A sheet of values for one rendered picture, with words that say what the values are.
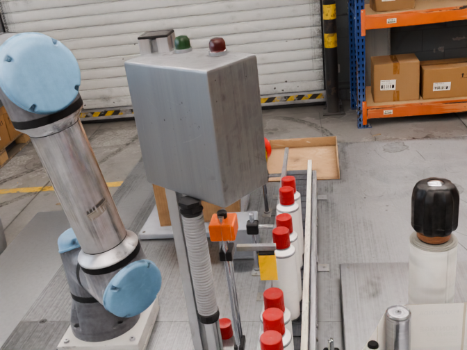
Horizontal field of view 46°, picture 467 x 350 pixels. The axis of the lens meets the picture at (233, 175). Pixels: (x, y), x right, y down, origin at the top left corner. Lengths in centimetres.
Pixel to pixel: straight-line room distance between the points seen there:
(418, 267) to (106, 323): 63
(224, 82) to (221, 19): 451
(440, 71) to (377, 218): 322
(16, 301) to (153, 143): 83
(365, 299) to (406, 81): 363
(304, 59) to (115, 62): 180
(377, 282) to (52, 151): 75
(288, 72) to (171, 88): 457
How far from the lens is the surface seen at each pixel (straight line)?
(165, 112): 76
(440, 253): 106
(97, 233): 99
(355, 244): 150
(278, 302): 90
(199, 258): 81
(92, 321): 121
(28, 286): 158
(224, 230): 89
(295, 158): 203
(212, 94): 68
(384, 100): 476
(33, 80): 87
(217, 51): 74
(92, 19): 547
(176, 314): 132
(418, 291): 111
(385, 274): 130
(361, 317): 118
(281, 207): 124
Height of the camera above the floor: 163
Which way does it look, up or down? 24 degrees down
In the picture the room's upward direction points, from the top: 7 degrees counter-clockwise
